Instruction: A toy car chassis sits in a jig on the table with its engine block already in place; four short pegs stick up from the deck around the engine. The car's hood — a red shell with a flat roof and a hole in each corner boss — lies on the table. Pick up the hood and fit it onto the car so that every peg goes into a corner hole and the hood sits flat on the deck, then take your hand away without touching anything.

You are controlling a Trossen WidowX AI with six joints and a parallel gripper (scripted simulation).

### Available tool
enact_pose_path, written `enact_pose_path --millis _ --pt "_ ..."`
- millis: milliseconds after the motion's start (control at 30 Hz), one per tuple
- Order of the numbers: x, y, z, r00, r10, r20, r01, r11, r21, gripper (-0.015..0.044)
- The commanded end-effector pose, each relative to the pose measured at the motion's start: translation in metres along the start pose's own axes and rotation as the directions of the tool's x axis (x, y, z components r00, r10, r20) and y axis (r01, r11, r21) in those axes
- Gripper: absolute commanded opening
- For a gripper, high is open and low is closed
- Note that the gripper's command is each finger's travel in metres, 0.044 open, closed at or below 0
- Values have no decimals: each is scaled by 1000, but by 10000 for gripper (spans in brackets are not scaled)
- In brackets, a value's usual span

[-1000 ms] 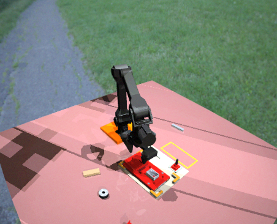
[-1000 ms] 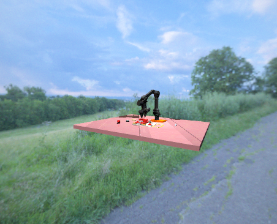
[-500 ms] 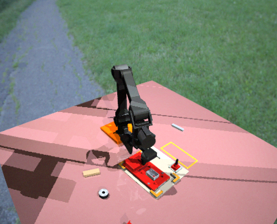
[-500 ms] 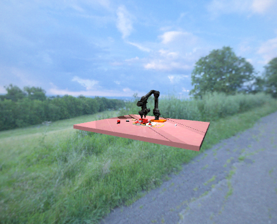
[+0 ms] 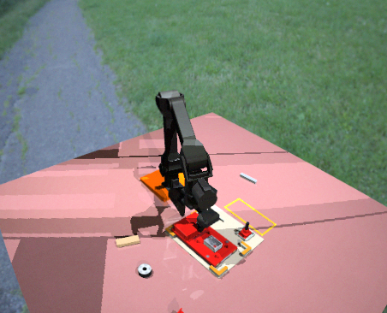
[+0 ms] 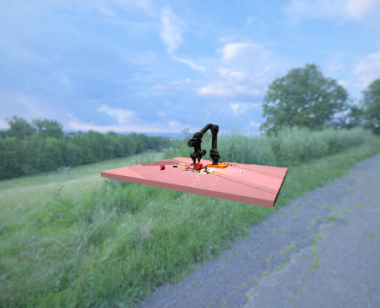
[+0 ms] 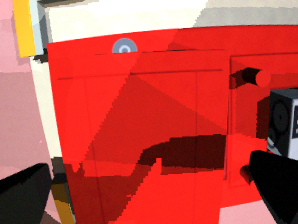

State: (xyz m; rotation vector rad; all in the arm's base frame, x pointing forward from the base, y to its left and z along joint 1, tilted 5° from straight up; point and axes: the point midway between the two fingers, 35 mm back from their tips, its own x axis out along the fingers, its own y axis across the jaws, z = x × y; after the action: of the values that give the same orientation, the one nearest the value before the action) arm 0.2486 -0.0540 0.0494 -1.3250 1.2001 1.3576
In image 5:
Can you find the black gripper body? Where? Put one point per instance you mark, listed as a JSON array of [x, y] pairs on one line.
[[206, 217]]

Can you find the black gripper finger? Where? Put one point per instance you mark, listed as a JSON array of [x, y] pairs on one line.
[[200, 227], [180, 207]]

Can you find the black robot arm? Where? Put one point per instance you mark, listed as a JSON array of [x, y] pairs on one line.
[[193, 156]]

